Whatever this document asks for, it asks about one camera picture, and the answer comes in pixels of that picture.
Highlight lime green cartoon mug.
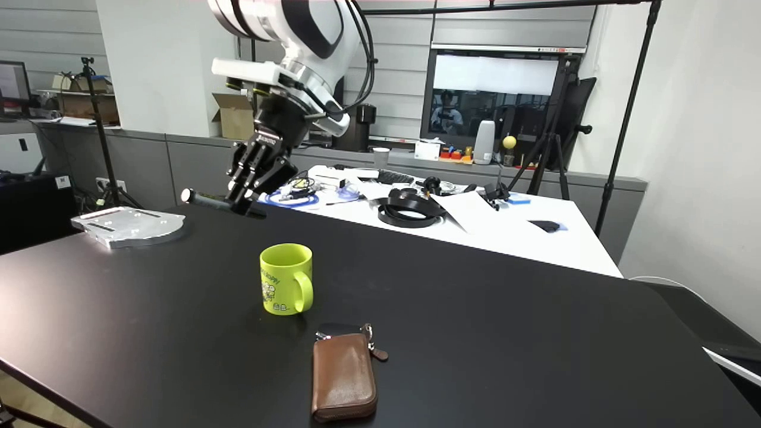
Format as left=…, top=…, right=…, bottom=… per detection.
left=257, top=241, right=316, bottom=318

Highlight white box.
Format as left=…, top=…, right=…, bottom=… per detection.
left=412, top=139, right=445, bottom=161

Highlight red and orange small items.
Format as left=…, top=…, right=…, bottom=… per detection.
left=439, top=145, right=476, bottom=166

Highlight white marker with black cap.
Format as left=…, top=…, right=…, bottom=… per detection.
left=179, top=186, right=269, bottom=220

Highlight black light stand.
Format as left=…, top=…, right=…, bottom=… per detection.
left=77, top=55, right=142, bottom=210

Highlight brown cardboard box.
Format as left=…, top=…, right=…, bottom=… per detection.
left=211, top=91, right=261, bottom=145

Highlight yellow ball on black stand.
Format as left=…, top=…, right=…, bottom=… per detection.
left=483, top=134, right=524, bottom=201

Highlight black coiled strap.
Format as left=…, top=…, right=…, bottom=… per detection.
left=376, top=186, right=470, bottom=233

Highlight black camera tripod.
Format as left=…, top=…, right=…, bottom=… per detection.
left=507, top=55, right=600, bottom=201

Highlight black frame pole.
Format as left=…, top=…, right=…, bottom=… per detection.
left=592, top=0, right=665, bottom=239

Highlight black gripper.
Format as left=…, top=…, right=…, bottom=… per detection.
left=223, top=94, right=318, bottom=220

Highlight brown leather key case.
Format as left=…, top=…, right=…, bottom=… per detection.
left=310, top=328, right=381, bottom=424

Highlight grey white upright speaker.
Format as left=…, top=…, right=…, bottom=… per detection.
left=470, top=117, right=500, bottom=166

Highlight clear plastic bag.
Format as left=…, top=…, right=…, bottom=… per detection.
left=70, top=205, right=191, bottom=254

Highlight dark blue cable coil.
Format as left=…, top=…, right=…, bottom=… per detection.
left=260, top=189, right=320, bottom=212

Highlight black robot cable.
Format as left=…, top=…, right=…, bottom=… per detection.
left=337, top=0, right=381, bottom=115

